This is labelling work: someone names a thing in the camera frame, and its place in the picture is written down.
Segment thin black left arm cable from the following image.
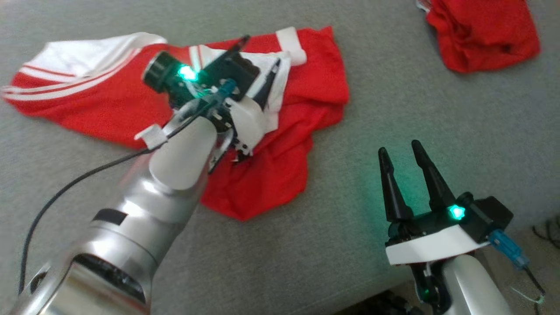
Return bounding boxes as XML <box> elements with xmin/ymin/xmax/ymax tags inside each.
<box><xmin>17</xmin><ymin>103</ymin><xmax>215</xmax><ymax>294</ymax></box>

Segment red shirt with white stripes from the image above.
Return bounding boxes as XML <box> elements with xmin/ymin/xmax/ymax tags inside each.
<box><xmin>0</xmin><ymin>26</ymin><xmax>350</xmax><ymax>221</ymax></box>

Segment white cable clip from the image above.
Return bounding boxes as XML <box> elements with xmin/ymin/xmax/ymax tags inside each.
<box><xmin>135</xmin><ymin>125</ymin><xmax>168</xmax><ymax>149</ymax></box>

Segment blue cable plug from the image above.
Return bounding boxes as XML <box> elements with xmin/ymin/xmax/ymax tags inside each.
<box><xmin>217</xmin><ymin>79</ymin><xmax>237</xmax><ymax>99</ymax></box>
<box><xmin>488</xmin><ymin>230</ymin><xmax>530</xmax><ymax>268</ymax></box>

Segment black cable bundle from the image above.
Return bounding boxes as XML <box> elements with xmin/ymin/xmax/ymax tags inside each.
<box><xmin>532</xmin><ymin>221</ymin><xmax>560</xmax><ymax>250</ymax></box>

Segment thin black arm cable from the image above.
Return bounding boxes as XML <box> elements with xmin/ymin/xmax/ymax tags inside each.
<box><xmin>523</xmin><ymin>262</ymin><xmax>546</xmax><ymax>302</ymax></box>
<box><xmin>17</xmin><ymin>103</ymin><xmax>215</xmax><ymax>294</ymax></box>

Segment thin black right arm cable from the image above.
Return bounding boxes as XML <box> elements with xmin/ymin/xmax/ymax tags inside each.
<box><xmin>523</xmin><ymin>262</ymin><xmax>546</xmax><ymax>302</ymax></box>

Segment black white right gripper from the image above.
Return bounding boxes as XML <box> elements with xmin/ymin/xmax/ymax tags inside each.
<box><xmin>378</xmin><ymin>140</ymin><xmax>491</xmax><ymax>307</ymax></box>

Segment red shorts with white trim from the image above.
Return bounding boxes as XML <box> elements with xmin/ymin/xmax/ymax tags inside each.
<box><xmin>416</xmin><ymin>0</ymin><xmax>541</xmax><ymax>74</ymax></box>

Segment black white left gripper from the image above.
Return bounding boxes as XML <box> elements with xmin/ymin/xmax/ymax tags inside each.
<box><xmin>199</xmin><ymin>35</ymin><xmax>281</xmax><ymax>157</ymax></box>

